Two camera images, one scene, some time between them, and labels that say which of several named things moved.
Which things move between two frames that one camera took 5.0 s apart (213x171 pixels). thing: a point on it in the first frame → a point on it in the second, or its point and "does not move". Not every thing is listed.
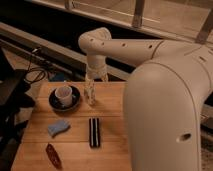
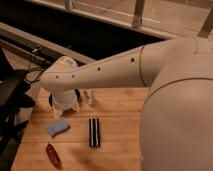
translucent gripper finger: x=105 y=78 → x=76 y=106
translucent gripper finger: x=86 y=78 → x=57 y=113
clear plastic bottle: x=89 y=93 does not move
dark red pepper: x=53 y=154 does not move
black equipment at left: x=15 y=96 does not move
